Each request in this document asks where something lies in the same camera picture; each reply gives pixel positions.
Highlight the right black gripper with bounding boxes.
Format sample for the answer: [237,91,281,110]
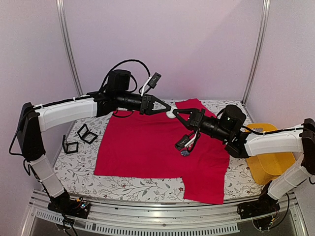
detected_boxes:
[173,108,231,143]

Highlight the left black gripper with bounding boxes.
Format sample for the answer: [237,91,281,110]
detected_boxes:
[117,92,172,116]

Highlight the round orange painted brooch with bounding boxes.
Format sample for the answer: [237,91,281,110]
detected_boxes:
[166,110,176,118]

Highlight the red polo shirt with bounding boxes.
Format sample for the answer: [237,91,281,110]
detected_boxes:
[94,111,229,204]

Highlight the brooch box with orange brooch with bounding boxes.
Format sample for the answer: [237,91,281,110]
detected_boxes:
[77,123,98,145]

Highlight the brooch box with blue brooch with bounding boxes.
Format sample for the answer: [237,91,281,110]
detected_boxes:
[62,134,79,154]

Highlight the round blue painted brooch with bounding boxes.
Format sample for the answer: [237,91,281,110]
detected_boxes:
[180,150,190,157]

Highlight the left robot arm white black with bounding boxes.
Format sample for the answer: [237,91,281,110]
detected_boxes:
[14,69,171,213]

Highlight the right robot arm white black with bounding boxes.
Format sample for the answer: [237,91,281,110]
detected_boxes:
[172,105,315,214]

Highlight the yellow plastic basket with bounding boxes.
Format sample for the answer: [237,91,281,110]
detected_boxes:
[245,122,297,185]

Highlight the floral patterned table mat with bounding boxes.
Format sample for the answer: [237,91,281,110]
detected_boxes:
[54,115,262,203]

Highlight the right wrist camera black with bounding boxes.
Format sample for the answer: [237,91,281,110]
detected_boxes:
[175,131,200,150]

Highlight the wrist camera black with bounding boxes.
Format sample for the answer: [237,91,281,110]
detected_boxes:
[138,72,161,96]
[175,131,200,150]

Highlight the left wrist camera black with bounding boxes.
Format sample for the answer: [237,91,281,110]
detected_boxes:
[138,72,161,96]

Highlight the left black looped cable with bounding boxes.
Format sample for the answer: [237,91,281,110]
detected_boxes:
[100,59,151,91]

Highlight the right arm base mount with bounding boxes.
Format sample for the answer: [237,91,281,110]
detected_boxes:
[236,195,280,219]

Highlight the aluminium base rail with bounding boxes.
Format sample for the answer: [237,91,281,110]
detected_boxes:
[21,190,309,236]

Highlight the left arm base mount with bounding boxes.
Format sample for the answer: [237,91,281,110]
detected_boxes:
[48,197,91,219]

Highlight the right aluminium frame post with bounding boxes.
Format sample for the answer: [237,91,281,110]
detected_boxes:
[242,0,271,106]

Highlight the aluminium frame post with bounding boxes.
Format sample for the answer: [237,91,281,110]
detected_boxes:
[56,0,83,96]
[242,0,271,106]

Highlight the left aluminium frame post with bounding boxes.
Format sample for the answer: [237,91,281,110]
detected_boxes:
[56,0,83,96]

